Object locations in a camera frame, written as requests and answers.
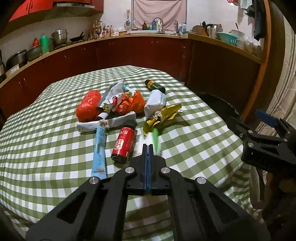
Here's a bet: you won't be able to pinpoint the red spray can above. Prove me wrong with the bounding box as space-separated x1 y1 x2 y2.
111 126 135 164

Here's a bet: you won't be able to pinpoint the yellow wrapper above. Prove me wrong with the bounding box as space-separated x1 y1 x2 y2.
143 103 182 136

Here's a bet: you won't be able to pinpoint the white pouch package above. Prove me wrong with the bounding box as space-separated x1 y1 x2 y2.
144 89 166 120

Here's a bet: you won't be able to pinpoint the green label dark bottle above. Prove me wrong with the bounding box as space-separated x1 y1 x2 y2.
144 79 166 94

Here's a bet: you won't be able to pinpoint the red plastic bag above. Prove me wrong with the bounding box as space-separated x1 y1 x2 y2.
75 90 101 123

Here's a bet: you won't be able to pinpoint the orange plastic bag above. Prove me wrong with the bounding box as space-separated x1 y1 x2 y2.
115 90 145 115

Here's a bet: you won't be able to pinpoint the silver snack wrapper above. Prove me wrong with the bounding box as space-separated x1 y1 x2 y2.
98 79 124 113

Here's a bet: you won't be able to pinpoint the teal white tube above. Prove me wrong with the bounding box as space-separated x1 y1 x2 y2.
123 84 137 96

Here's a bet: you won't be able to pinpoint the black trash bin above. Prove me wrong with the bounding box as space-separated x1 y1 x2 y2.
197 92 240 131

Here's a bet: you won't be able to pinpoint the striped curtain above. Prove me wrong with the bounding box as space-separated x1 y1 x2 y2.
259 16 295 128

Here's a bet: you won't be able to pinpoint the dark red lower cabinets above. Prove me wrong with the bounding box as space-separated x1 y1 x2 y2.
1 34 260 118

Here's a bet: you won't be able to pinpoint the green checkered tablecloth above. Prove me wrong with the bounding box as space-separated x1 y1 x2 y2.
1 66 262 235

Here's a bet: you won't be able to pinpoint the teal plastic basket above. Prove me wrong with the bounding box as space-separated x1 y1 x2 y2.
216 32 239 47

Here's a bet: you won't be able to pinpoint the sink faucet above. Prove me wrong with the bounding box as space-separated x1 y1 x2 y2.
152 17 165 34

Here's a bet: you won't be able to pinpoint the pink window curtain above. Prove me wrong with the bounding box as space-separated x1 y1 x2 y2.
133 0 187 31

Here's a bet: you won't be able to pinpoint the black wok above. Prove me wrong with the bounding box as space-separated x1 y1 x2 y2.
70 31 85 43

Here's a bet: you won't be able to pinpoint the steel stock pot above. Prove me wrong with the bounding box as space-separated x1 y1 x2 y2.
51 29 68 47

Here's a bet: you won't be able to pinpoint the green thermos bottle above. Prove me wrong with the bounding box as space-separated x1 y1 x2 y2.
40 34 50 55

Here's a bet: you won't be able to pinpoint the red thermos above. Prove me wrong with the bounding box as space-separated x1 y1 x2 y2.
32 38 40 47

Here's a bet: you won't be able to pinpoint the range hood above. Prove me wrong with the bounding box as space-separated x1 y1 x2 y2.
47 2 97 19

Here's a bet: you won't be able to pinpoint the red upper cabinets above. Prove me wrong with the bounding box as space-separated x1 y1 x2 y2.
9 0 104 22

